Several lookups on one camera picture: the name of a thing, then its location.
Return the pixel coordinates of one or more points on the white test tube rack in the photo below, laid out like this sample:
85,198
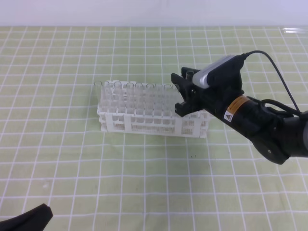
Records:
142,108

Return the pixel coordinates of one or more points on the green checkered tablecloth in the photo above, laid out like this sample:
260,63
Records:
52,150

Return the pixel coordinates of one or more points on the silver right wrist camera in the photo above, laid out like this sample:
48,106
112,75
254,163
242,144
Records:
223,71

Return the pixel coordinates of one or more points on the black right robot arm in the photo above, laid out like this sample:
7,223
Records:
276,134

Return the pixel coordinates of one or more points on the clear glass test tube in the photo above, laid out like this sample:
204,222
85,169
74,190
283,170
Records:
189,76

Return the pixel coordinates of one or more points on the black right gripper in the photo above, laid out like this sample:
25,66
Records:
214,100

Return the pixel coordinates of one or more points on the spare glass tube far right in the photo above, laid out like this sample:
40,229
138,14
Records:
294,30

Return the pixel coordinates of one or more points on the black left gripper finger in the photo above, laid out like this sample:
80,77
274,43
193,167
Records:
33,220

